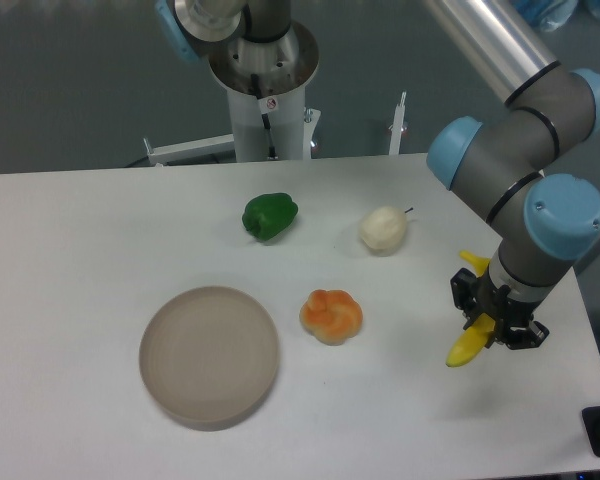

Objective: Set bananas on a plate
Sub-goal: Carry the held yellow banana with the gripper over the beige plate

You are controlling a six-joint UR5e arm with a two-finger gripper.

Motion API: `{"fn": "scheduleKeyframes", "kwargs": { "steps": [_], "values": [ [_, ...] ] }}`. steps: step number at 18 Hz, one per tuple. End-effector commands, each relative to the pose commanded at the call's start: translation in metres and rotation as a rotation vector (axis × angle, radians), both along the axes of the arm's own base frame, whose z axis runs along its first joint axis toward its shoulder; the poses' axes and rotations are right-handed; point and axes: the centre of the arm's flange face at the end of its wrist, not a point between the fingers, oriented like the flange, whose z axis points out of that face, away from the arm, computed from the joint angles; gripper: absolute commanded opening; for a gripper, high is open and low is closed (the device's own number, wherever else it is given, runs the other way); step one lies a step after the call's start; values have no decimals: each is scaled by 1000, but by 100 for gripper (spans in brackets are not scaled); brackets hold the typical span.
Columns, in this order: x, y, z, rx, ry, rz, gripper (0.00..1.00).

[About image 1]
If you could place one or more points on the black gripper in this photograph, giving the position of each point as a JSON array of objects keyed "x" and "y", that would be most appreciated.
[{"x": 515, "y": 325}]

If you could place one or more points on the yellow banana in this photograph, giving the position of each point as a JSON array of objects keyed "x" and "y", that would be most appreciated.
[{"x": 478, "y": 336}]

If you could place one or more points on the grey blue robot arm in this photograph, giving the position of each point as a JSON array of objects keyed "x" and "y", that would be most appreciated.
[{"x": 546, "y": 223}]

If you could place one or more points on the beige round plate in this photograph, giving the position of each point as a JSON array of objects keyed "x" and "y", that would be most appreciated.
[{"x": 209, "y": 357}]

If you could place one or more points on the white pear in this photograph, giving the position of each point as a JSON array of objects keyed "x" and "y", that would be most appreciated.
[{"x": 383, "y": 230}]

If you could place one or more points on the orange knotted bread roll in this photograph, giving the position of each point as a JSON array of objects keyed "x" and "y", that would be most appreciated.
[{"x": 331, "y": 316}]

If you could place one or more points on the green bell pepper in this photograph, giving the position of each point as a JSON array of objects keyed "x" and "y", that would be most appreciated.
[{"x": 267, "y": 215}]

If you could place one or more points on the blue plastic bag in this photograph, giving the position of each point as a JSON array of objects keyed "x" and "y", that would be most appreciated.
[{"x": 549, "y": 15}]

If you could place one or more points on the white right mounting bracket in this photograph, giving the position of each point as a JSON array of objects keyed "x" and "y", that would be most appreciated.
[{"x": 398, "y": 125}]

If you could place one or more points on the white mounting bracket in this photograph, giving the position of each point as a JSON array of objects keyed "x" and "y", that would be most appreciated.
[
  {"x": 188, "y": 150},
  {"x": 398, "y": 125}
]

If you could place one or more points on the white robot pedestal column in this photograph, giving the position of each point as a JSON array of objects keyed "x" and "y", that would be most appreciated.
[{"x": 265, "y": 86}]

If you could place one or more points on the white left mounting bracket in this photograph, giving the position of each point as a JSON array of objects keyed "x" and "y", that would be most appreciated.
[{"x": 188, "y": 150}]

